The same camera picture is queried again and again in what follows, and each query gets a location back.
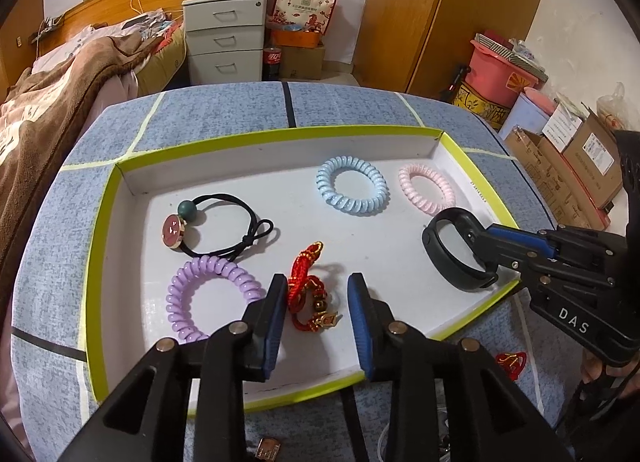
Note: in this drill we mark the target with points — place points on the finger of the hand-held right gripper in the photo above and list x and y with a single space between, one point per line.
525 239
500 257

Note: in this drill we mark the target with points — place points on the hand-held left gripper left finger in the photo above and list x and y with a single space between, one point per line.
272 337

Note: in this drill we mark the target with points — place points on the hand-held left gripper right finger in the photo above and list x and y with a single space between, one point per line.
362 327

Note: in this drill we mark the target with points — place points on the black wristband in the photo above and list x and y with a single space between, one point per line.
435 252

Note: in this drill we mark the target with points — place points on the yellow-green cardboard box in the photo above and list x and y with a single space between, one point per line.
390 242

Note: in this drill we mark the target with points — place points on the person's right hand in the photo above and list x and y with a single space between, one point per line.
595 369

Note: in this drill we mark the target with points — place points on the large open cardboard box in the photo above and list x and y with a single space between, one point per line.
545 177

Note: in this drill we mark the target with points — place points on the red knot ornament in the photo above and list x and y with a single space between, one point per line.
510 362

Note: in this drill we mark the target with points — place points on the brown labelled cardboard box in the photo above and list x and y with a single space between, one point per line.
597 155

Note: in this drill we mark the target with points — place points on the bronze metal clip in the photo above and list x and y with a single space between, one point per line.
267 451

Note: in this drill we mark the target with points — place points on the white labelled box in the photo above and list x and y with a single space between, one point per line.
562 127

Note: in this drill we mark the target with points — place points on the pale box pink lid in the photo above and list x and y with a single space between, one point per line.
522 115

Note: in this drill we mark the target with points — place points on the yellow patterned tin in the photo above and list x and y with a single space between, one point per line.
480 105

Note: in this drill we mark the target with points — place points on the pink plastic basket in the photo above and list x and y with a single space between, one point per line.
495 75

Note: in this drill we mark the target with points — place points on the striped box lid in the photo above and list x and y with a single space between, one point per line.
520 60

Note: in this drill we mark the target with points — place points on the wide wooden wardrobe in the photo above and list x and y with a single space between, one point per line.
450 17

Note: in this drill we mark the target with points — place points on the blue patterned tablecloth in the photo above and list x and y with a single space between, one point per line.
65 222

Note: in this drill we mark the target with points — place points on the small plain cardboard box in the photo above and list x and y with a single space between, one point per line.
305 62

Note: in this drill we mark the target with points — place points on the cola bottle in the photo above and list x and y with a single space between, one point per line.
272 62

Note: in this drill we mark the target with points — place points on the yellow-brown mattress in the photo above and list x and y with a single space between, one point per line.
160 72

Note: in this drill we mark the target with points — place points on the pink bed sheet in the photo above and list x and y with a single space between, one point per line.
122 90

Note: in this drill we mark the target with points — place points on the orange box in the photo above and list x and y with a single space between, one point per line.
295 38

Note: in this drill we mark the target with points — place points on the white drawer nightstand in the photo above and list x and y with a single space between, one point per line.
225 42

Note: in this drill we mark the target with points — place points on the red patterned gift bag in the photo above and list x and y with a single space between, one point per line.
302 7

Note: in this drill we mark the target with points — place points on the brown blanket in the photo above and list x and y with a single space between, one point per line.
50 107

